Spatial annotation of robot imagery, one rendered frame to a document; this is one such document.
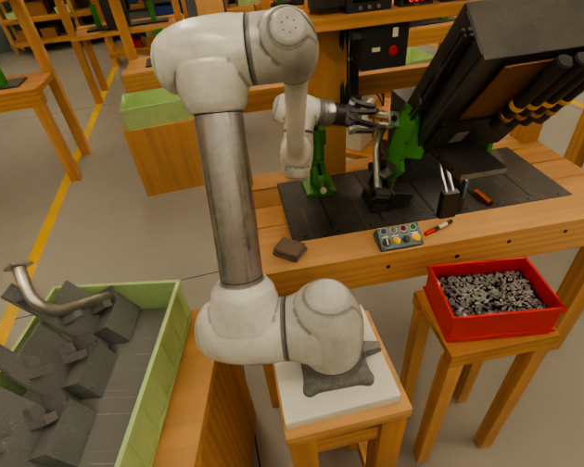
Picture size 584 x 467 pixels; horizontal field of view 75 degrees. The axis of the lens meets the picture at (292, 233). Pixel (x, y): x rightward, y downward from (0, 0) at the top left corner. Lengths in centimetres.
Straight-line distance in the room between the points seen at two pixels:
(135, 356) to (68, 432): 25
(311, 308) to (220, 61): 52
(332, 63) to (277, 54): 87
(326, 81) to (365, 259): 73
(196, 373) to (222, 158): 68
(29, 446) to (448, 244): 131
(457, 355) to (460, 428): 84
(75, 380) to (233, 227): 61
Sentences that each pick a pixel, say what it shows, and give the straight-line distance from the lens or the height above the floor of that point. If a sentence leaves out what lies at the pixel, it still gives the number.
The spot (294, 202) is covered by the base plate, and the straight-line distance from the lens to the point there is 157.
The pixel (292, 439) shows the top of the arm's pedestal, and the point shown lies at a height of 85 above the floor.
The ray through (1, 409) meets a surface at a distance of 114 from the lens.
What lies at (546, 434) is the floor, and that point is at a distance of 215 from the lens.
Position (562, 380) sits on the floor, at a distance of 233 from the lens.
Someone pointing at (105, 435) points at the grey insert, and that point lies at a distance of 116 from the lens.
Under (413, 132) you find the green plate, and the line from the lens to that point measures 139.
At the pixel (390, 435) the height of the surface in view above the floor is 72.
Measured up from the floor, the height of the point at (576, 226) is 87.
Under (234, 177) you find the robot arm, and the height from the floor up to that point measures 140.
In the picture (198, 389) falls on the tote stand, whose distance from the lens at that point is 119.
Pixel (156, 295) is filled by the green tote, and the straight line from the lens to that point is 131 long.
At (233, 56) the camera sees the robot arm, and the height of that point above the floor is 161.
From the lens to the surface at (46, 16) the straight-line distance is 1091.
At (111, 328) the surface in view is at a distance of 126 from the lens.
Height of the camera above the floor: 179
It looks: 39 degrees down
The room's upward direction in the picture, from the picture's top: 6 degrees counter-clockwise
